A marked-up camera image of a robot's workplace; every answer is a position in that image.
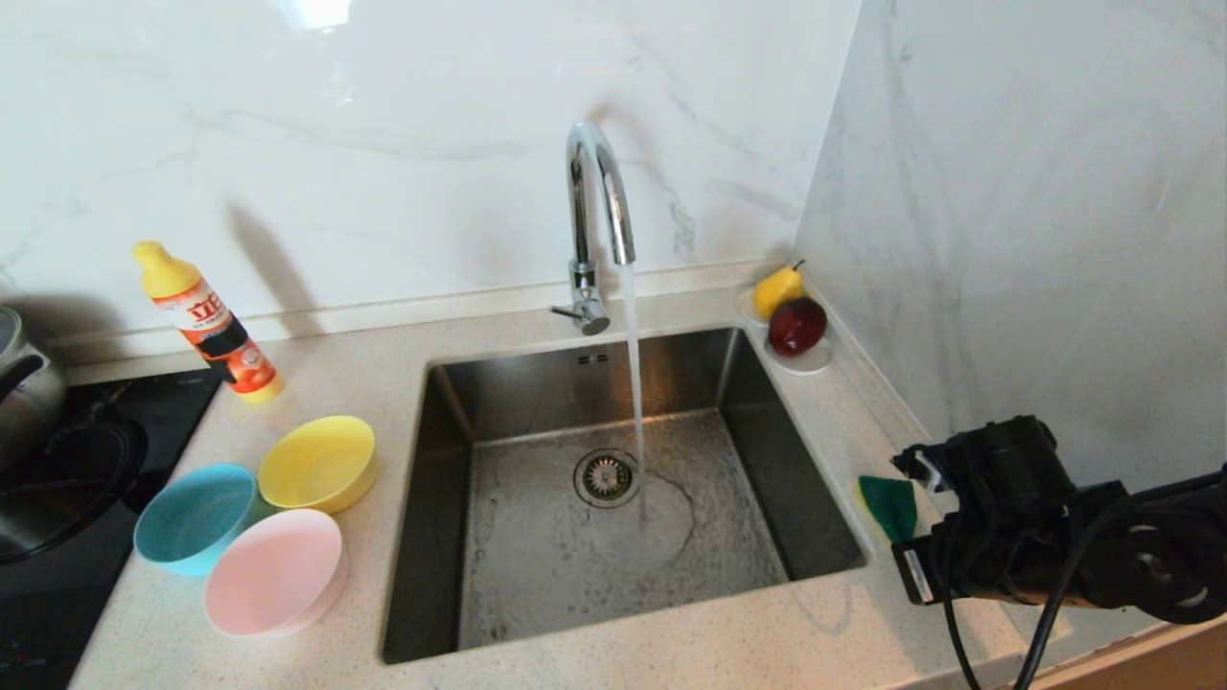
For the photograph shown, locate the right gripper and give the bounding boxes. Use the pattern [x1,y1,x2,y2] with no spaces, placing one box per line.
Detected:
[891,479,1138,609]

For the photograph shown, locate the green yellow sponge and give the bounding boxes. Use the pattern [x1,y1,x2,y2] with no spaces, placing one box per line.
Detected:
[856,474,919,544]

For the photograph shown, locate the stainless steel sink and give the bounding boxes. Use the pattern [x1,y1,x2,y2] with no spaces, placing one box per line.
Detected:
[381,326,869,666]

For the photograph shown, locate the small white plate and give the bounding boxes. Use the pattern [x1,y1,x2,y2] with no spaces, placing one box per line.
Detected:
[735,287,836,377]

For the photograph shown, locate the dark red apple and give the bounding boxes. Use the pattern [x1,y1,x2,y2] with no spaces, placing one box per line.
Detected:
[767,296,829,358]

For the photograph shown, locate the yellow pear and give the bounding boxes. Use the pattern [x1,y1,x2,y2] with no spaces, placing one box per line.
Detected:
[752,260,807,321]

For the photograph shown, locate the round metal drain strainer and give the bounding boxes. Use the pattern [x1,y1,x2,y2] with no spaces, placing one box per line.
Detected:
[573,448,641,510]

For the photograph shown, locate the chrome gooseneck faucet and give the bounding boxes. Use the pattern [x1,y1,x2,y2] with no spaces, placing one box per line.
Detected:
[549,120,637,337]

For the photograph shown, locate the yellow plastic bowl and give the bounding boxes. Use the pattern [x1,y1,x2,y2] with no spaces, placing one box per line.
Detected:
[257,415,379,517]

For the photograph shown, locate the pink plastic bowl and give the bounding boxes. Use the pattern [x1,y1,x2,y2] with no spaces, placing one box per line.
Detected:
[203,508,351,640]

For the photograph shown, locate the blue plastic bowl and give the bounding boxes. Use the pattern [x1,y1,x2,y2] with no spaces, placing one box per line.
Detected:
[133,464,261,579]

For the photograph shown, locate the yellow orange detergent bottle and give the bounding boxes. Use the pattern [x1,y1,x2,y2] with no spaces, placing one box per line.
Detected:
[131,240,286,404]

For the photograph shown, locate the black glass cooktop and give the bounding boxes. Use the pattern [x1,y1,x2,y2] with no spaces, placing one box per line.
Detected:
[0,368,227,690]

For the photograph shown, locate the steel cooking pot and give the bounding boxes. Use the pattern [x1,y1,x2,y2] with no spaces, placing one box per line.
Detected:
[0,305,68,477]

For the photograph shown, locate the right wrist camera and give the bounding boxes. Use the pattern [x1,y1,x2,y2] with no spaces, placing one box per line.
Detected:
[891,415,1077,509]

